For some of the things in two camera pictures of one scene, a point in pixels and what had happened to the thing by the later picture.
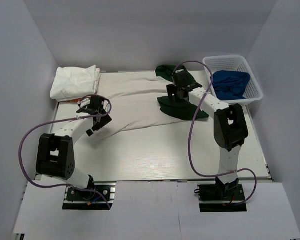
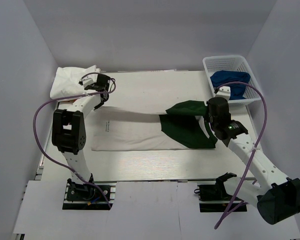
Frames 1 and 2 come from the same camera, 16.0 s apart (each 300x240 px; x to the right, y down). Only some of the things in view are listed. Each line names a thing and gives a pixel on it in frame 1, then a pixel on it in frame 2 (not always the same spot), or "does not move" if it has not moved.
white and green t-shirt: (138, 102) -> (187, 125)
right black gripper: (172, 90) -> (206, 115)
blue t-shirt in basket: (230, 85) does not move
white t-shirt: (72, 83) does not move
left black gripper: (105, 120) -> (98, 105)
